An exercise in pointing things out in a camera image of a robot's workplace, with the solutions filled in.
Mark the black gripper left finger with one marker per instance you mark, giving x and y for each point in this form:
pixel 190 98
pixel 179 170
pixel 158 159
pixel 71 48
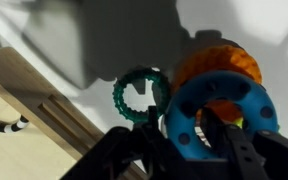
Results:
pixel 151 133

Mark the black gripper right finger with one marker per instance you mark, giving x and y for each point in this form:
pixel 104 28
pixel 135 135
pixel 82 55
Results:
pixel 230 146

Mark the wooden slatted tray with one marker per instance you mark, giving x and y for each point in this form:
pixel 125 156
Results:
pixel 24 83

